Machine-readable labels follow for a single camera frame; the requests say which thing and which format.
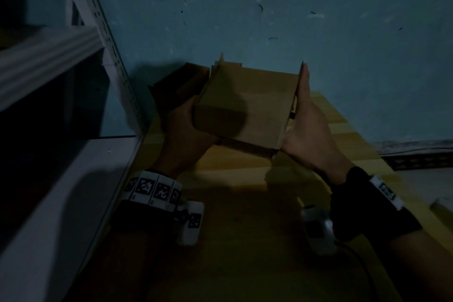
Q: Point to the person's left hand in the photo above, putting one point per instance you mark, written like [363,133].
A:
[180,142]

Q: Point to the person's right hand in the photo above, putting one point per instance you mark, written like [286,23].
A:
[311,139]

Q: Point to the person's right forearm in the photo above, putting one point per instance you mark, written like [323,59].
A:
[421,266]

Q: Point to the person's left forearm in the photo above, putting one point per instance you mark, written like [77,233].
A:
[120,266]

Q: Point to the black left wristband with markers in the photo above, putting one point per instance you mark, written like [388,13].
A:
[148,202]

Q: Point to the black patterned strip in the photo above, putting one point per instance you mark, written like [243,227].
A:
[417,156]

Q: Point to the white metal shelf rack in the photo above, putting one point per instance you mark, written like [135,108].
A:
[53,61]

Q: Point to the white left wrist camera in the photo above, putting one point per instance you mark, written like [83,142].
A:
[193,224]

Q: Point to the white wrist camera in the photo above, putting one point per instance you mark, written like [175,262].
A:
[193,224]
[318,231]

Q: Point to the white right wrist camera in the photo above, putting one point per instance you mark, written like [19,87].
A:
[318,231]

